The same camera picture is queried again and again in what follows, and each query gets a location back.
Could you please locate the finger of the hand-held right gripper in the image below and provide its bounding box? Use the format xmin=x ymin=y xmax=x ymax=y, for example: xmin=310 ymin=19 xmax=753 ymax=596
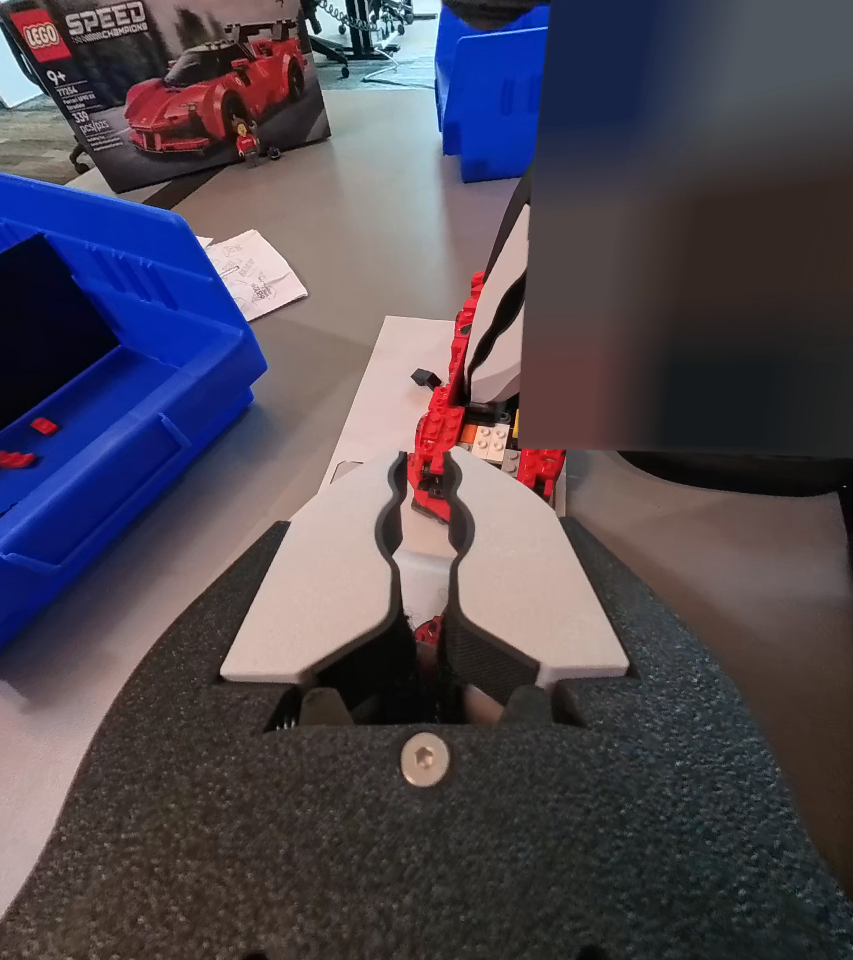
xmin=469 ymin=285 xmax=527 ymax=410
xmin=466 ymin=202 xmax=533 ymax=376

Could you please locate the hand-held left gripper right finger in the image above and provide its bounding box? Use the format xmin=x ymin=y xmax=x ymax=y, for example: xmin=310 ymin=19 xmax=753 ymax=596
xmin=443 ymin=447 xmax=630 ymax=690

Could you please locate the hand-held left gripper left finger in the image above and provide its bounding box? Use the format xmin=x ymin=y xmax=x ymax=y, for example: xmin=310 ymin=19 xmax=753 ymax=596
xmin=220 ymin=450 xmax=410 ymax=685

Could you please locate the red brick toy car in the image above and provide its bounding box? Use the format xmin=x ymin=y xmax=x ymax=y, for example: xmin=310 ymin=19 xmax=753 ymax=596
xmin=407 ymin=270 xmax=570 ymax=654

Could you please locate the folded paper instruction sheet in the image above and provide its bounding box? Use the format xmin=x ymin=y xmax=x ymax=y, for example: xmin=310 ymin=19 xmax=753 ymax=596
xmin=224 ymin=258 xmax=308 ymax=322

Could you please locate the white printed paper bag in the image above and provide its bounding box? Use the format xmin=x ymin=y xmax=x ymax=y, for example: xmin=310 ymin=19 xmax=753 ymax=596
xmin=197 ymin=228 xmax=281 ymax=282

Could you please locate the black office chair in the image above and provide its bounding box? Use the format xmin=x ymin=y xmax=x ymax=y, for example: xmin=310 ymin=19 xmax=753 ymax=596
xmin=299 ymin=0 xmax=353 ymax=81
xmin=349 ymin=0 xmax=416 ymax=58

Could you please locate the large blue plastic bin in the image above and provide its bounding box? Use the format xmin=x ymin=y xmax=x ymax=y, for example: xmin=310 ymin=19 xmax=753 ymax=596
xmin=0 ymin=159 xmax=269 ymax=687

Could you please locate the toy car set box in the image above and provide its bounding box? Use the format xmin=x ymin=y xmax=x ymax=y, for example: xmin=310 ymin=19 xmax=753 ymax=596
xmin=0 ymin=0 xmax=332 ymax=195

